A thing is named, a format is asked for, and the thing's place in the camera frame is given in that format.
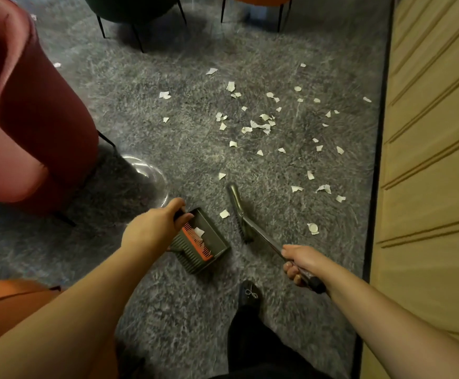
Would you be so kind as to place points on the person's left hand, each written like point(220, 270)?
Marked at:
point(150, 230)

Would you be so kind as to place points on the person's right hand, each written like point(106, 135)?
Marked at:
point(310, 261)

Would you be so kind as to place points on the person's left thumb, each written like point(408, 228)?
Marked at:
point(184, 220)

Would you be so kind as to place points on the person's right thumb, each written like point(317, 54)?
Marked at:
point(292, 250)

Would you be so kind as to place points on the grey hand broom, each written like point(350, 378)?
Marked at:
point(261, 233)

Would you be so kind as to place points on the grey dustpan with orange comb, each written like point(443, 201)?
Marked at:
point(214, 241)

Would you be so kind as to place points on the person's left forearm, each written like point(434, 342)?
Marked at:
point(75, 311)

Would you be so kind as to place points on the person's right forearm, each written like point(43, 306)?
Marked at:
point(391, 331)

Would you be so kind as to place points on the crumpled white paper piece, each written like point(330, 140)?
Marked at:
point(199, 232)

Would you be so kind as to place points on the person's black embroidered shoe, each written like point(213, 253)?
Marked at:
point(249, 296)

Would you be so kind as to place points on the person's black trouser leg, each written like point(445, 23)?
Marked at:
point(253, 347)

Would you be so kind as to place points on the scattered white paper scraps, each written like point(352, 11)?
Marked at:
point(260, 125)

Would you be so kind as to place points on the red upholstered armchair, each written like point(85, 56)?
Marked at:
point(36, 126)

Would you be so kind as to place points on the orange upholstered seat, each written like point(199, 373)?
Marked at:
point(0, 303)

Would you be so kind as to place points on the dark green chair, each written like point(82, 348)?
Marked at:
point(130, 7)

